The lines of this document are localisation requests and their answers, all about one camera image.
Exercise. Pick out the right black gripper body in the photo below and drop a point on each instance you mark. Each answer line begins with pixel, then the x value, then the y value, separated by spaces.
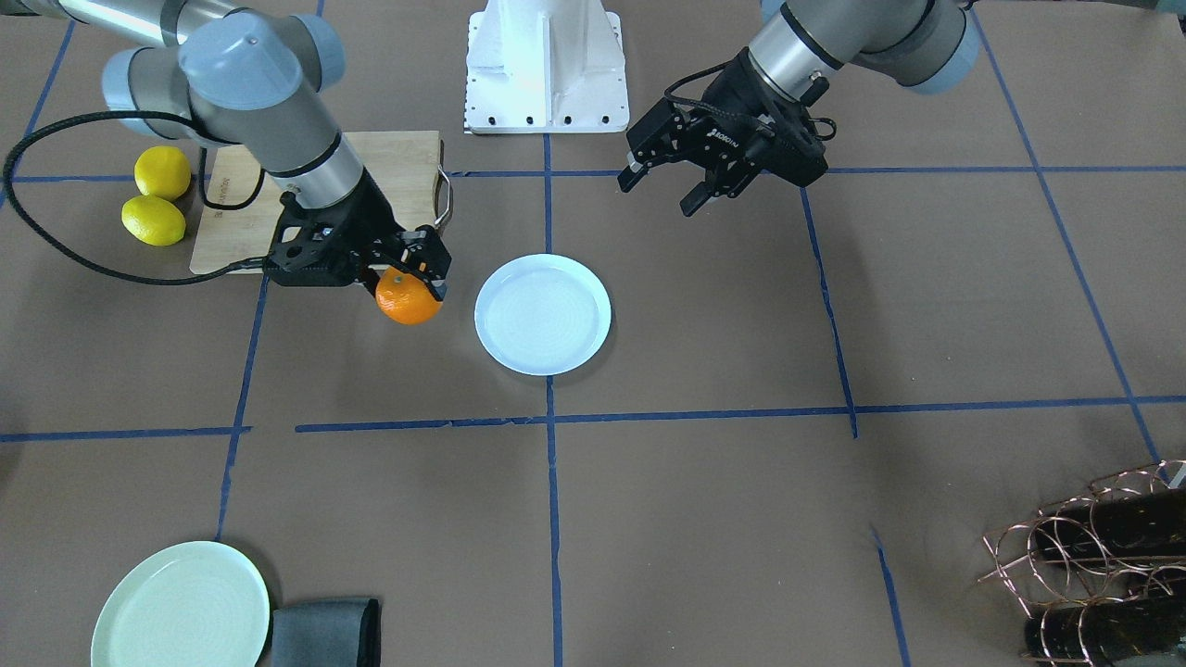
pixel 373 215

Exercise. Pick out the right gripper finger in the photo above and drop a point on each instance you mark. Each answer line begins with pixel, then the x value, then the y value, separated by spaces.
pixel 425 257

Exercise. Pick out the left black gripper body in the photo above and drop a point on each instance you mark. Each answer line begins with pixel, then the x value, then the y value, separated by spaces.
pixel 728 128

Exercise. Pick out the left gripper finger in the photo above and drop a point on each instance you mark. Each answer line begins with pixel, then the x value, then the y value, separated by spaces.
pixel 714 185
pixel 639 165

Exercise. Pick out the orange fruit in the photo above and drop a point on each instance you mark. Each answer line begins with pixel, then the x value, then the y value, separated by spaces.
pixel 404 298

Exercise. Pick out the light blue plate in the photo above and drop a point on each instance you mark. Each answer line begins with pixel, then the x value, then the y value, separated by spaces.
pixel 542 314

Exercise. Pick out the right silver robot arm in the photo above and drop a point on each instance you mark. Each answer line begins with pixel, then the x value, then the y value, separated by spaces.
pixel 228 75

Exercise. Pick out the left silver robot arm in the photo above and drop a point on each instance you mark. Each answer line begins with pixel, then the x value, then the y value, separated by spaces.
pixel 926 47

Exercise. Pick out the light green plate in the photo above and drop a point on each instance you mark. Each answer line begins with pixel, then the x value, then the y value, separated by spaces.
pixel 198 603

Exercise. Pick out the bamboo cutting board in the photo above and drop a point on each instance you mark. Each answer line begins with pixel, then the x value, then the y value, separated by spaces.
pixel 405 165

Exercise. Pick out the yellow lemon outer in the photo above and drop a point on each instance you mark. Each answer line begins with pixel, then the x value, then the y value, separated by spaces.
pixel 153 220

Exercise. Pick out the yellow lemon near board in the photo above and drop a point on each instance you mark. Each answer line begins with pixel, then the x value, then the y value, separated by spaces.
pixel 163 171

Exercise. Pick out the grey folded cloth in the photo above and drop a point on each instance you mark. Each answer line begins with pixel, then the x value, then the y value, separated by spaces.
pixel 344 631

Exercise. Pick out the dark wine bottle rear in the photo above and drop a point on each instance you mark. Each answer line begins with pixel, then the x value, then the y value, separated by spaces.
pixel 1141 531

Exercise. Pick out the dark wine bottle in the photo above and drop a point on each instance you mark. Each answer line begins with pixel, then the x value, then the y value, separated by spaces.
pixel 1141 531
pixel 1145 632

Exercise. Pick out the dark wine bottle front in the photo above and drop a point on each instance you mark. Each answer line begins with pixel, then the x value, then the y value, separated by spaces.
pixel 1145 632

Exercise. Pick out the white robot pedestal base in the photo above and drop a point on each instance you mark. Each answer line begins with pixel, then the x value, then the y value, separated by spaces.
pixel 545 66

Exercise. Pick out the copper wire bottle rack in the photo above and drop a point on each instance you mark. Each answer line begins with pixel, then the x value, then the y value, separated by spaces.
pixel 1099 576

